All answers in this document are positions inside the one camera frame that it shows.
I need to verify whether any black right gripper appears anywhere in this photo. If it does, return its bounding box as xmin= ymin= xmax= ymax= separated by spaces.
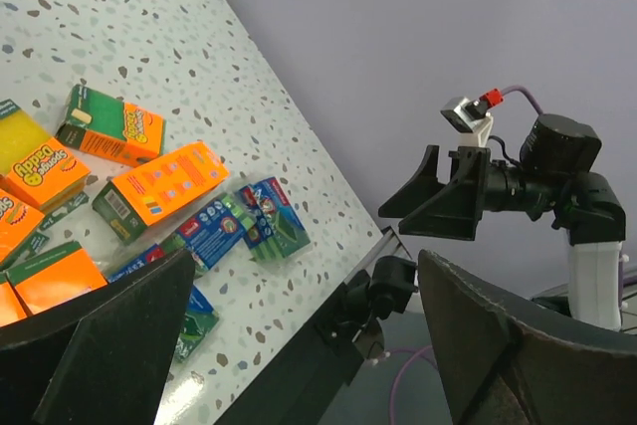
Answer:
xmin=378 ymin=145 xmax=552 ymax=240

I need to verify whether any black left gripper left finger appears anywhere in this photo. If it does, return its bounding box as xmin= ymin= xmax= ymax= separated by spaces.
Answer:
xmin=1 ymin=250 xmax=195 ymax=424

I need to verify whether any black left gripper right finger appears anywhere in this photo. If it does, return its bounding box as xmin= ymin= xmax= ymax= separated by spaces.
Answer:
xmin=418 ymin=250 xmax=636 ymax=424

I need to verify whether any orange sponge pack barcode sticker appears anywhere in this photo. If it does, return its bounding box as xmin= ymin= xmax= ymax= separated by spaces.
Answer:
xmin=6 ymin=241 xmax=107 ymax=316

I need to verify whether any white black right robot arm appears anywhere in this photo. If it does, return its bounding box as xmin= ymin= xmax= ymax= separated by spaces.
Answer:
xmin=378 ymin=113 xmax=626 ymax=330

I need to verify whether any blue Vileda pack left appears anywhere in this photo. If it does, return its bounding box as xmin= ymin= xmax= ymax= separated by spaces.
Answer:
xmin=106 ymin=244 xmax=219 ymax=362

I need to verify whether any blue vileda pack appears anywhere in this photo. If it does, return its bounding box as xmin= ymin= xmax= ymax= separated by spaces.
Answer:
xmin=159 ymin=193 xmax=255 ymax=279
xmin=237 ymin=176 xmax=311 ymax=263
xmin=106 ymin=244 xmax=219 ymax=362

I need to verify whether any green top sponge box left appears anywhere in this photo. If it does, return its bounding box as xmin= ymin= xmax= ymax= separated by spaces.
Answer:
xmin=0 ymin=190 xmax=50 ymax=271

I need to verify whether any green sponge box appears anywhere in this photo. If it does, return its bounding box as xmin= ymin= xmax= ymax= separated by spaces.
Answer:
xmin=0 ymin=190 xmax=50 ymax=271
xmin=55 ymin=85 xmax=165 ymax=167

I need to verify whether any orange back sponge box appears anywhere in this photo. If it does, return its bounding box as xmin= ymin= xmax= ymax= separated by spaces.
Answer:
xmin=92 ymin=141 xmax=230 ymax=245

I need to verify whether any blue Vileda pack middle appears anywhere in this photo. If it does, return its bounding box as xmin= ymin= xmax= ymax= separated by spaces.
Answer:
xmin=159 ymin=193 xmax=255 ymax=279

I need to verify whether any blue Vileda pack right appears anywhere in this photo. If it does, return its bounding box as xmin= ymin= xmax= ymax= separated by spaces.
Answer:
xmin=237 ymin=176 xmax=311 ymax=263

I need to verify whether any yellow top sponge box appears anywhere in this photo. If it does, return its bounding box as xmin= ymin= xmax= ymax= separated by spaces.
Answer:
xmin=1 ymin=99 xmax=90 ymax=214

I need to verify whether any green top sponge box right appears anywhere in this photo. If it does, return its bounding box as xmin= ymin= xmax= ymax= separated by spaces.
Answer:
xmin=55 ymin=85 xmax=165 ymax=167

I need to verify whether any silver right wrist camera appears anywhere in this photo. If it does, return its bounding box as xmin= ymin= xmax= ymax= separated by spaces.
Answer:
xmin=441 ymin=97 xmax=494 ymax=148

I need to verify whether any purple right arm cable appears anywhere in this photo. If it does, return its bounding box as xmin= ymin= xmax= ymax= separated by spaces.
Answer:
xmin=480 ymin=84 xmax=546 ymax=117

